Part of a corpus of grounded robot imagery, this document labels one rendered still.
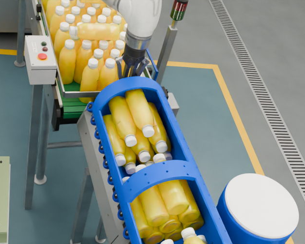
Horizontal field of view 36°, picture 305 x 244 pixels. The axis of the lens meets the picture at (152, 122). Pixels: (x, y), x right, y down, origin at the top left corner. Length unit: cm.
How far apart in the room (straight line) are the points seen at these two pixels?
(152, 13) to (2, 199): 75
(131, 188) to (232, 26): 346
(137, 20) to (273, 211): 82
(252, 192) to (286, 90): 251
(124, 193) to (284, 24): 391
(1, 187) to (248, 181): 87
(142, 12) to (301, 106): 276
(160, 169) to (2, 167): 52
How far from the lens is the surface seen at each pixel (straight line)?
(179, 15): 224
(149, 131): 162
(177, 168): 146
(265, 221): 171
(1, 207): 151
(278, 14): 529
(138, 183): 144
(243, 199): 173
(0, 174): 159
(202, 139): 339
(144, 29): 157
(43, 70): 193
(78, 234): 256
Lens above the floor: 230
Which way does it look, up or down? 43 degrees down
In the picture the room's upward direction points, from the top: 18 degrees clockwise
